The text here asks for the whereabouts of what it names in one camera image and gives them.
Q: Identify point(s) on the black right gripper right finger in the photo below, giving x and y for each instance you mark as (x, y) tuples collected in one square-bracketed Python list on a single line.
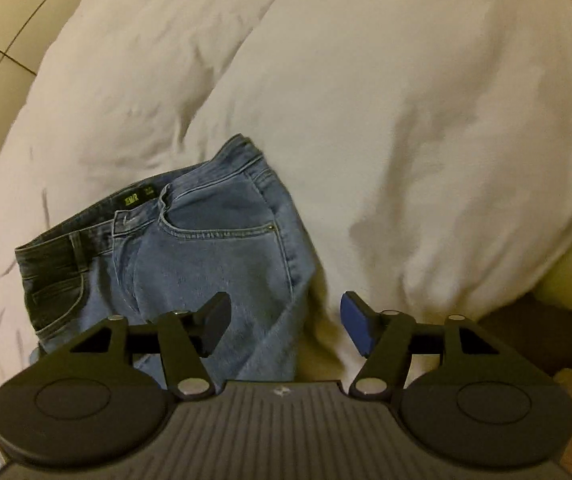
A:
[(458, 391)]

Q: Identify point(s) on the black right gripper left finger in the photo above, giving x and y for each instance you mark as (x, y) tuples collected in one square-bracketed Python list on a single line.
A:
[(109, 391)]

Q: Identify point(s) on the white bed sheet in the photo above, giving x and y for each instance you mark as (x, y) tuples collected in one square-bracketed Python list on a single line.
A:
[(427, 144)]

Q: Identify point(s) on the blue denim jeans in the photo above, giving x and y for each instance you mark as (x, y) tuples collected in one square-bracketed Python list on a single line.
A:
[(171, 242)]

